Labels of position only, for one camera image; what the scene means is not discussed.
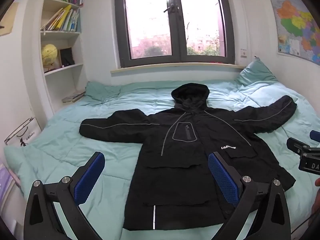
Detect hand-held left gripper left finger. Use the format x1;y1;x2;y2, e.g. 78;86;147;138
24;151;118;240

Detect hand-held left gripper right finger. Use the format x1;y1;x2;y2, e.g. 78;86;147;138
208;151;292;240

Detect black hooded jacket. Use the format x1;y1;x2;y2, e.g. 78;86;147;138
79;82;298;231

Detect teal duvet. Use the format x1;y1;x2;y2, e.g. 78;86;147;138
4;80;320;240

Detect white paper bag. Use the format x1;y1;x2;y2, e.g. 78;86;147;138
4;117;42;147

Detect small stack of flat books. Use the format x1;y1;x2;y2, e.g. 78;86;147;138
62;92;86;103

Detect teal pillow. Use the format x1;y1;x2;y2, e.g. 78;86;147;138
235;57;279;87

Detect purple box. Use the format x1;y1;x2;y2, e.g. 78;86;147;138
0;164;16;205

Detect wooden window sill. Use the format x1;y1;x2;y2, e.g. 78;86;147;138
111;64;247;75

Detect white bookshelf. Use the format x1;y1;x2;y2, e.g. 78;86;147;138
21;0;88;117

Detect yellow globe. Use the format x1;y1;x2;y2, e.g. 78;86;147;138
41;44;60;73

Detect row of thin picture books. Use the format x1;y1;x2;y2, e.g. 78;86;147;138
41;5;81;32

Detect grey framed window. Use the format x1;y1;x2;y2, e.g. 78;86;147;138
114;0;235;68

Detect cork board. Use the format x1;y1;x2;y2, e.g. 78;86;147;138
0;2;19;37

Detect black cable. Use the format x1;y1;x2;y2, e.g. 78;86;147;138
291;216;320;240

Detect colourful wall map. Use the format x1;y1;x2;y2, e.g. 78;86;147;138
269;0;320;67

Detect black picture frame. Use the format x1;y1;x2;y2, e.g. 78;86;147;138
59;47;76;67

